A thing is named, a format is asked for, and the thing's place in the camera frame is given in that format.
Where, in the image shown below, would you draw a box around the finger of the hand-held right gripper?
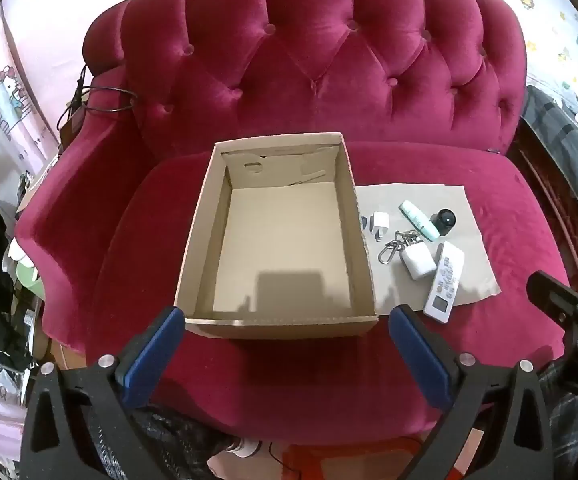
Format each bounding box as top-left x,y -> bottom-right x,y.
526,270 -> 578,356

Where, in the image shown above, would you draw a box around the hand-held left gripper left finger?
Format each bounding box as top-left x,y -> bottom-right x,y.
19,306 -> 187,480

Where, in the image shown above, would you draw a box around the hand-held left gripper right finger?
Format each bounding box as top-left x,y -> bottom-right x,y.
389,304 -> 556,480

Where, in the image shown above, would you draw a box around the white remote control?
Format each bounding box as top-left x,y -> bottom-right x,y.
423,241 -> 465,319

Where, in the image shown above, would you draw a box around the metal keychain with carabiner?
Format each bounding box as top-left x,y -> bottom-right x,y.
377,230 -> 420,264

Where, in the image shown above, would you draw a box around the black domed cap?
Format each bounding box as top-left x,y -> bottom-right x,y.
431,208 -> 457,236

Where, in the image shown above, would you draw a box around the white charger plug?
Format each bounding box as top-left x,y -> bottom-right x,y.
369,211 -> 391,242

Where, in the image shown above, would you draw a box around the light blue cosmetic tube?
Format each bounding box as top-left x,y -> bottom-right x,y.
399,200 -> 442,238

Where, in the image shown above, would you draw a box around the cardboard box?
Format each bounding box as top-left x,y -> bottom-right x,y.
173,132 -> 380,340

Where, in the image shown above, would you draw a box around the grey plaid pants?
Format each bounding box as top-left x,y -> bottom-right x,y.
536,360 -> 578,480

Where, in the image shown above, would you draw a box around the dark patterned cloth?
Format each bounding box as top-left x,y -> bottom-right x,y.
134,402 -> 235,480

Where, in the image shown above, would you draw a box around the beige paper sheet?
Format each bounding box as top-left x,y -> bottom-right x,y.
356,183 -> 501,311

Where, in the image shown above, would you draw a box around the grey cloth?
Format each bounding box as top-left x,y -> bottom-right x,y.
522,85 -> 578,256

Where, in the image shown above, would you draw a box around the green plush toy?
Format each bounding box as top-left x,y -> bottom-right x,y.
4,237 -> 44,301

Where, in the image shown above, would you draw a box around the cardboard hanging tag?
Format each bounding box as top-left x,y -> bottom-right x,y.
59,105 -> 87,148

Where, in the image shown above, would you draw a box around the white printed cloth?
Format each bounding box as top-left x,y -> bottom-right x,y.
449,0 -> 578,106

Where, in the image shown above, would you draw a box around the pink printed curtain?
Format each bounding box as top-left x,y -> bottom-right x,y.
0,2 -> 62,196

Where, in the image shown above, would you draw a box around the red tufted velvet armchair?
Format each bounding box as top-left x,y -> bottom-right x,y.
14,0 -> 572,448

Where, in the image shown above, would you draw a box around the black cable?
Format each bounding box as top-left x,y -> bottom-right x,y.
71,64 -> 137,117

